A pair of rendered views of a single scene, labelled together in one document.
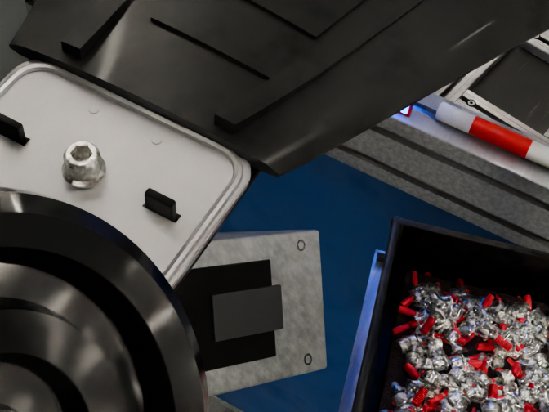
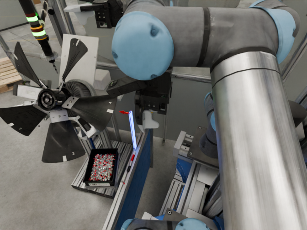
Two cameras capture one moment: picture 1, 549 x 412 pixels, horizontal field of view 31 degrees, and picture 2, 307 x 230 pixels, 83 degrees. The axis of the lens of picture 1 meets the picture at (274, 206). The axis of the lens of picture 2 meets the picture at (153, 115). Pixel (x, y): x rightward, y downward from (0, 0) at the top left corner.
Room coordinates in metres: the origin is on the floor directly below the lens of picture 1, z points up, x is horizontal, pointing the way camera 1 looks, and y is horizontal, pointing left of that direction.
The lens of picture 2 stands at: (0.50, -0.73, 1.83)
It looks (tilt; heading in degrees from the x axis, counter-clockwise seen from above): 46 degrees down; 80
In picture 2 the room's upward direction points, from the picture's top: straight up
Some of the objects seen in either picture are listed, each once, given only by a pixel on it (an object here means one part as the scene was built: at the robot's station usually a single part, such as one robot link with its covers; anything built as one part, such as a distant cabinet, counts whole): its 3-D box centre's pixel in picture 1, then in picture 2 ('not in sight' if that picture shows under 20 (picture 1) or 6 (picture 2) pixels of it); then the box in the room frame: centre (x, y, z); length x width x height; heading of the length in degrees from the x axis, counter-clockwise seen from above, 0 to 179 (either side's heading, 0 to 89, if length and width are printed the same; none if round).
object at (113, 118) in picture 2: not in sight; (113, 120); (0.30, 0.61, 0.42); 0.04 x 0.04 x 0.83; 66
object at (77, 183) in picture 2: not in sight; (105, 164); (0.14, 0.30, 0.04); 0.62 x 0.45 x 0.08; 66
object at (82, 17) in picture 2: not in sight; (80, 15); (0.38, -0.05, 1.64); 0.09 x 0.03 x 0.06; 19
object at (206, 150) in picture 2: not in sight; (215, 140); (0.91, -0.26, 1.09); 0.15 x 0.15 x 0.10
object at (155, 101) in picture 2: not in sight; (152, 86); (0.56, -0.39, 1.57); 0.09 x 0.08 x 0.12; 156
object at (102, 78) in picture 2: not in sight; (98, 79); (0.25, 0.67, 0.92); 0.17 x 0.16 x 0.11; 66
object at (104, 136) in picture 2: not in sight; (100, 124); (0.20, 0.42, 0.58); 0.09 x 0.05 x 1.15; 156
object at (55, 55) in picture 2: not in sight; (44, 44); (0.18, 0.07, 1.50); 0.09 x 0.07 x 0.10; 101
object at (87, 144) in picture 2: not in sight; (91, 151); (0.10, 0.21, 0.46); 0.09 x 0.05 x 0.91; 156
